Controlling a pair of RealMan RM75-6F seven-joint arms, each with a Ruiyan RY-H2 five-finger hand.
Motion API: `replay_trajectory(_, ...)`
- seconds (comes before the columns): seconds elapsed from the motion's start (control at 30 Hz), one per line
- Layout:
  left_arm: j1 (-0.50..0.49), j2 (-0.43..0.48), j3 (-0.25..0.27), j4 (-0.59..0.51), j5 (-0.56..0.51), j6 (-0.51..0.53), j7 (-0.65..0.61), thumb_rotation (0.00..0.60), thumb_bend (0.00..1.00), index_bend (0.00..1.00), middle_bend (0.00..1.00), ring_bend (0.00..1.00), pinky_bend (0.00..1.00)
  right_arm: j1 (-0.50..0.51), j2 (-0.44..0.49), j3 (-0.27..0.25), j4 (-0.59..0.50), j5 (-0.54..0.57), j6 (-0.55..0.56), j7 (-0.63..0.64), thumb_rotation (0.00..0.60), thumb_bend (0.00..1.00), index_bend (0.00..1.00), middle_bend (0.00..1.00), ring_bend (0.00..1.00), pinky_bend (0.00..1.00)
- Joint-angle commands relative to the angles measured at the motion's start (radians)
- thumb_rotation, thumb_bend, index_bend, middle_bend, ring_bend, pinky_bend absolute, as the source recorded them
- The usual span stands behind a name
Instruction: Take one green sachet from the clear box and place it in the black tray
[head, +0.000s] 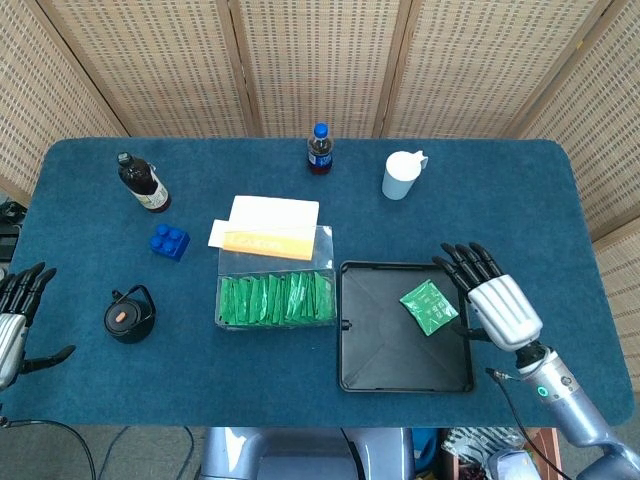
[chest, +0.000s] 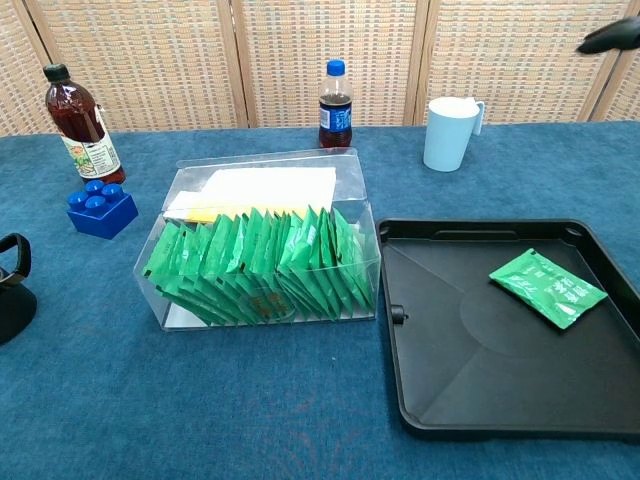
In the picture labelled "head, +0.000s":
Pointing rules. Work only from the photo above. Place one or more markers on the cola bottle blue cap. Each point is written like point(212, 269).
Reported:
point(320, 155)

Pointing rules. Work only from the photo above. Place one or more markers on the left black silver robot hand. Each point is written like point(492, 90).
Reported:
point(11, 335)

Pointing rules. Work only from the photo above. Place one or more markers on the black equipment beside table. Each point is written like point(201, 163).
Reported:
point(10, 245)

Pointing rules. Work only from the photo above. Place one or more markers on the brown box with clutter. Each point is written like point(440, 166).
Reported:
point(475, 450)

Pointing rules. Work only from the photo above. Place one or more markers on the dark brown glass bottle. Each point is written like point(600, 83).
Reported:
point(145, 185)

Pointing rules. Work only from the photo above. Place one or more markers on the woven wicker folding screen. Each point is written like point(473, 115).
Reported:
point(320, 60)

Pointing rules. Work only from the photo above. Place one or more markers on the clear box of green packets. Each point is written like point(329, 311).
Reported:
point(327, 260)

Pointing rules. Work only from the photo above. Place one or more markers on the blue toy building brick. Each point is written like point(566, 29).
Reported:
point(170, 245)

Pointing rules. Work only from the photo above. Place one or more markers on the blue table cloth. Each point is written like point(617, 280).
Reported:
point(500, 215)

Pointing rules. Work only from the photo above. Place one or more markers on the black cast iron teapot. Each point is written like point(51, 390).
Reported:
point(127, 320)

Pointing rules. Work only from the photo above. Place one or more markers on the black square plastic tray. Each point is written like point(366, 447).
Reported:
point(390, 350)

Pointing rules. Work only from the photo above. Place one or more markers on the green tea packets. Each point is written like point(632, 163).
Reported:
point(260, 300)

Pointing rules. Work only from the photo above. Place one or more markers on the green packet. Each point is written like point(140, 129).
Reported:
point(430, 307)

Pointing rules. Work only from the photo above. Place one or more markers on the blue-grey robot torso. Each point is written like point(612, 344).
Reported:
point(300, 450)

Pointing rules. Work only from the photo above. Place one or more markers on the white and yellow flat box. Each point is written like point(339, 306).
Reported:
point(275, 215)

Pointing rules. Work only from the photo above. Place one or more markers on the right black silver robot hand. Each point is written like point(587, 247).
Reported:
point(505, 310)

